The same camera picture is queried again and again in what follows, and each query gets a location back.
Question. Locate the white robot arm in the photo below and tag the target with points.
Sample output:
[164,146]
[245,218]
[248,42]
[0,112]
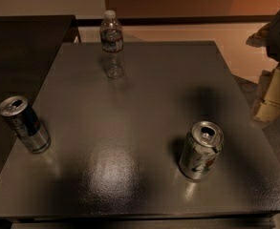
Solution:
[266,106]

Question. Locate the clear plastic water bottle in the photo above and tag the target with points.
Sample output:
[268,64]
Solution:
[111,37]

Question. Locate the slim blue silver can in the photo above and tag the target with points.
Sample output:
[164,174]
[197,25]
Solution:
[22,119]

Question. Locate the silver green 7up can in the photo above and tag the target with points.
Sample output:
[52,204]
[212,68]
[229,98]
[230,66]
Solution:
[203,143]

